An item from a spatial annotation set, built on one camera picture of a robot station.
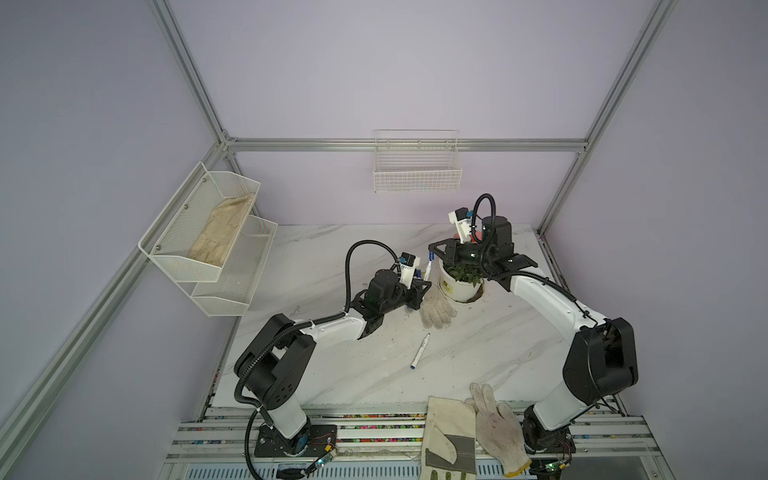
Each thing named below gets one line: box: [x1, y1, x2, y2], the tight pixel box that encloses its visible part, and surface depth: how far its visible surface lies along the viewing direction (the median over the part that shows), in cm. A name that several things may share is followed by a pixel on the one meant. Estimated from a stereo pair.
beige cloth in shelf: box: [188, 194, 254, 265], surface depth 80 cm
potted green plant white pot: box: [438, 258, 485, 303], surface depth 92 cm
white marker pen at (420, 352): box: [410, 332, 431, 370], surface depth 90 cm
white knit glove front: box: [465, 382, 532, 478], surface depth 76 cm
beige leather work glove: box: [419, 396, 477, 480], surface depth 75 cm
